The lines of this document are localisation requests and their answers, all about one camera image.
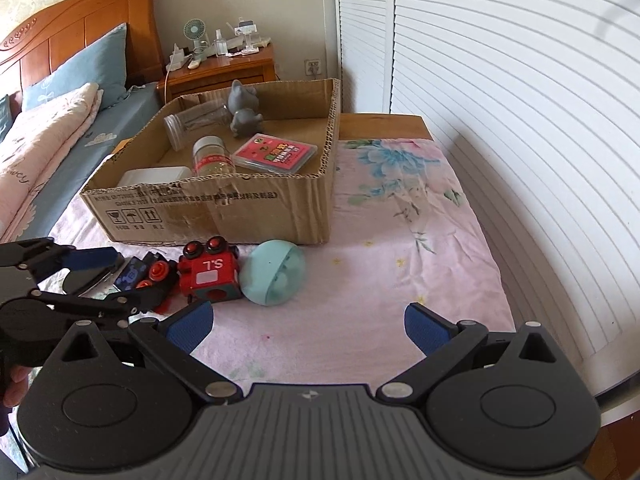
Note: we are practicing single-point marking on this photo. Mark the white phone stand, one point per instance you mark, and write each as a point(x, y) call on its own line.
point(246, 39)

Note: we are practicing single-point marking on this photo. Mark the red toy train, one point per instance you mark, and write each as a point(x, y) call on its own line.
point(210, 270)

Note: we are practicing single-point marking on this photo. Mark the wooden bed headboard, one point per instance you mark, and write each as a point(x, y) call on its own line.
point(47, 39)

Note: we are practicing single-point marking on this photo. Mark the red card pack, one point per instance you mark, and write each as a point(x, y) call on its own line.
point(275, 155)

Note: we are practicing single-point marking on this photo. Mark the light blue egg-shaped object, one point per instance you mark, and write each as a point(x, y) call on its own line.
point(273, 273)

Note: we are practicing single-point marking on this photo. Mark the jar with red label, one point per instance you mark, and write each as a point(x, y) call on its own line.
point(211, 157)

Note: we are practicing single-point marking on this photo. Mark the person's left hand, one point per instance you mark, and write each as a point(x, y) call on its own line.
point(15, 383)

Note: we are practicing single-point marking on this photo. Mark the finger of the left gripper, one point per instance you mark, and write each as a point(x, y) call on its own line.
point(91, 258)
point(147, 296)

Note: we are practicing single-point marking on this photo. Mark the blue pillow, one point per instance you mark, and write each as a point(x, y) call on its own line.
point(103, 62)

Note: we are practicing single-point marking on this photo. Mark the white louvered closet doors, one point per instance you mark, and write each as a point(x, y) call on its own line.
point(536, 105)

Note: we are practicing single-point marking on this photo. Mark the wooden nightstand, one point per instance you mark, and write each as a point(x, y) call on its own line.
point(218, 73)

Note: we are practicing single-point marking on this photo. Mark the blue bed sheet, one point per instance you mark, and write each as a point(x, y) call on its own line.
point(119, 122)

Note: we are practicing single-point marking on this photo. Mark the grey plush toy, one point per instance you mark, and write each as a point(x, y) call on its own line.
point(243, 105)

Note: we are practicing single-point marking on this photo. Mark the small green desk fan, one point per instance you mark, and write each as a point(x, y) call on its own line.
point(195, 31)

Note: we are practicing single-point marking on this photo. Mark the floral pink tablecloth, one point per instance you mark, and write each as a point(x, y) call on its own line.
point(402, 231)

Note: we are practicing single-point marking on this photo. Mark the pink quilt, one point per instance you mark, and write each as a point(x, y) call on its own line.
point(36, 145)

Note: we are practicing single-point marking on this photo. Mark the cardboard box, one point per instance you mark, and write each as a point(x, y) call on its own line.
point(246, 207)

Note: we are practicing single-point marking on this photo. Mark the white power strip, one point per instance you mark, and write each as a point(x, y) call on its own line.
point(177, 59)

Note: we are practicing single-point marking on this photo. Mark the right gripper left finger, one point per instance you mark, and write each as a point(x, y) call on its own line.
point(167, 346)

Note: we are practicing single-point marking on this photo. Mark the clear spray bottle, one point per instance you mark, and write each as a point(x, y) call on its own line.
point(221, 46)

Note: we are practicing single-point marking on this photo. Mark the white flat box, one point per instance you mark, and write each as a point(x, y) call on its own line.
point(154, 175)

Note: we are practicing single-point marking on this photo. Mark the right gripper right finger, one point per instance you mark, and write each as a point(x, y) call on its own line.
point(448, 349)

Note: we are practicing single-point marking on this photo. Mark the black glasses case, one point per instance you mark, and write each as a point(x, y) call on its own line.
point(79, 281)

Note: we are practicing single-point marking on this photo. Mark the wall power outlet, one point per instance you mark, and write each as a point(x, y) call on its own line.
point(313, 68)

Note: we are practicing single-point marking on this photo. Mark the empty clear plastic jar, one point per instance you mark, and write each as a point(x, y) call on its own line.
point(178, 126)

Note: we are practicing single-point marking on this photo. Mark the black toy train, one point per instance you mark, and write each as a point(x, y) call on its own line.
point(153, 268)

